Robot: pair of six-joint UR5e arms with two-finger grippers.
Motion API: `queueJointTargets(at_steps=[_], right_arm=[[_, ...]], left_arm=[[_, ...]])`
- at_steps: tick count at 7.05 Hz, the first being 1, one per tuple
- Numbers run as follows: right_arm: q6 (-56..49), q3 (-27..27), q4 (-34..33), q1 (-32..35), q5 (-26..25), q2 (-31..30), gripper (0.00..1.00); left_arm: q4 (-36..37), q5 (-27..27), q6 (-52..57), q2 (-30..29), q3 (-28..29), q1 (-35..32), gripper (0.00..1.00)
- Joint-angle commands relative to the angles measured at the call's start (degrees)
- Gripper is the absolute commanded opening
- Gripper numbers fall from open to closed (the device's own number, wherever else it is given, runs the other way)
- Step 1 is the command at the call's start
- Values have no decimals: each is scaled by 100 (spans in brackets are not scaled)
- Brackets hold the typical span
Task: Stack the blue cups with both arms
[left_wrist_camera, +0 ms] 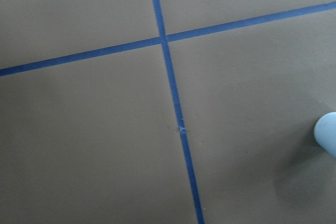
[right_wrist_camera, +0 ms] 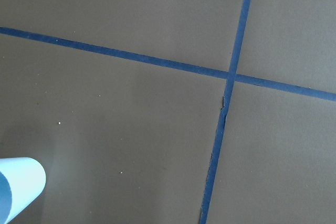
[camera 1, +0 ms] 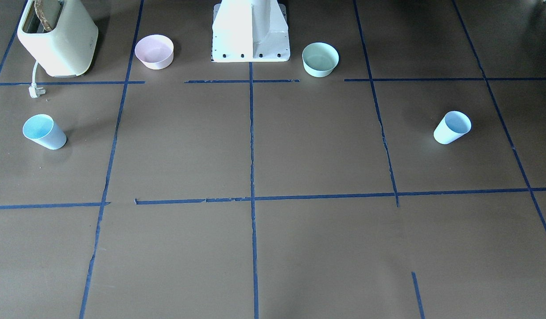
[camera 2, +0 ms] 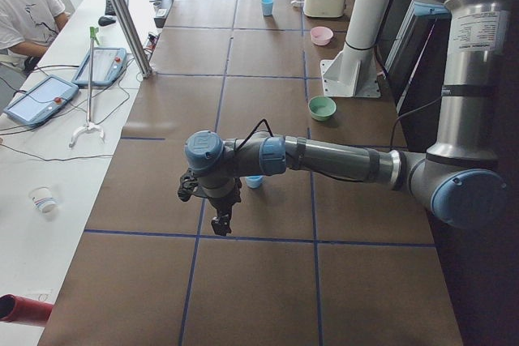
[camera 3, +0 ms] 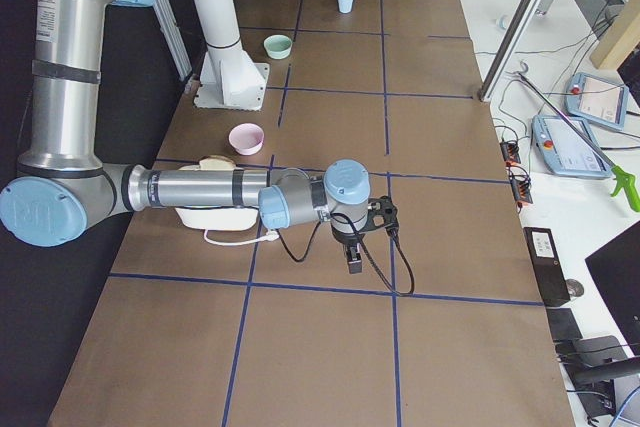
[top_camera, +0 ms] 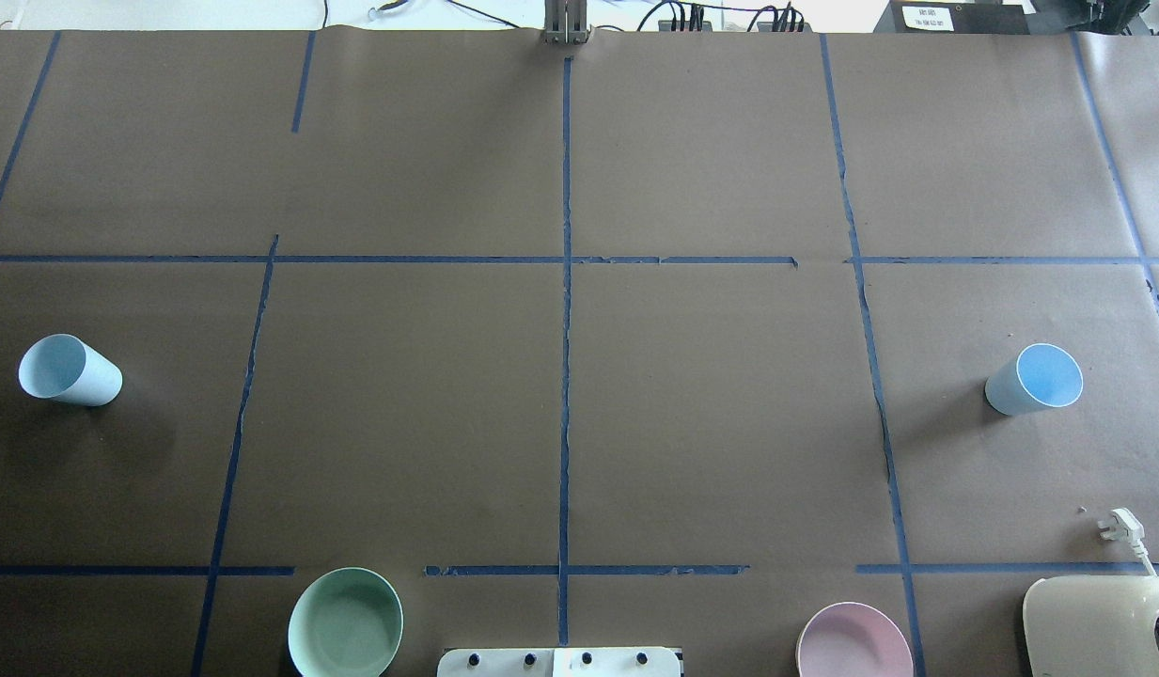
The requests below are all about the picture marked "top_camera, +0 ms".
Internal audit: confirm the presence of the white power plug cable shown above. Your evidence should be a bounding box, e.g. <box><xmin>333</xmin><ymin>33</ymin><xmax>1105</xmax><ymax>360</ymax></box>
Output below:
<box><xmin>1098</xmin><ymin>508</ymin><xmax>1159</xmax><ymax>577</ymax></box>

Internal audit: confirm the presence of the cream toaster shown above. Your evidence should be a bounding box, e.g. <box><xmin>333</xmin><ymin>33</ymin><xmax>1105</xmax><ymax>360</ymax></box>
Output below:
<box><xmin>1022</xmin><ymin>575</ymin><xmax>1159</xmax><ymax>676</ymax></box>

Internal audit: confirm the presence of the pink bowl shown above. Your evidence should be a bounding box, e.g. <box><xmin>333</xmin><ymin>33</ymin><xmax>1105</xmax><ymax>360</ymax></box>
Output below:
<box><xmin>794</xmin><ymin>603</ymin><xmax>916</xmax><ymax>676</ymax></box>

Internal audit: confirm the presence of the green bowl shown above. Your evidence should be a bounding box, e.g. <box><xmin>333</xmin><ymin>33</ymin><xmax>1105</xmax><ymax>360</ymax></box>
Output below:
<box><xmin>287</xmin><ymin>567</ymin><xmax>404</xmax><ymax>676</ymax></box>

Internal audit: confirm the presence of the aluminium frame post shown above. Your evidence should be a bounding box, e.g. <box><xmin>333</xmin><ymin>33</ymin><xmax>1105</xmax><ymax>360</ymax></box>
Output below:
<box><xmin>541</xmin><ymin>0</ymin><xmax>590</xmax><ymax>44</ymax></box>

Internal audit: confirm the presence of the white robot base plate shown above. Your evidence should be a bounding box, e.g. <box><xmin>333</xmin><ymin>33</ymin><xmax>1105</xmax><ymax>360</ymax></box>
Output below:
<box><xmin>436</xmin><ymin>646</ymin><xmax>685</xmax><ymax>676</ymax></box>

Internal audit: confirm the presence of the brown paper table cover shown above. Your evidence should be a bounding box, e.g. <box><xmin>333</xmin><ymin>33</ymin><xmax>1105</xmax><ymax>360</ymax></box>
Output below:
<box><xmin>0</xmin><ymin>27</ymin><xmax>1159</xmax><ymax>676</ymax></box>

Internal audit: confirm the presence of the black box with label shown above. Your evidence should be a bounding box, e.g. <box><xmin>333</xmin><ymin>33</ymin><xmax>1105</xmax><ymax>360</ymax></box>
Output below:
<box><xmin>872</xmin><ymin>1</ymin><xmax>1030</xmax><ymax>35</ymax></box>

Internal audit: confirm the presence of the light blue cup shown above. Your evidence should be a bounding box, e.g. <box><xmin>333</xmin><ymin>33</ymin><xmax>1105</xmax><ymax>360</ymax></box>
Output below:
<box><xmin>17</xmin><ymin>334</ymin><xmax>123</xmax><ymax>407</ymax></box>

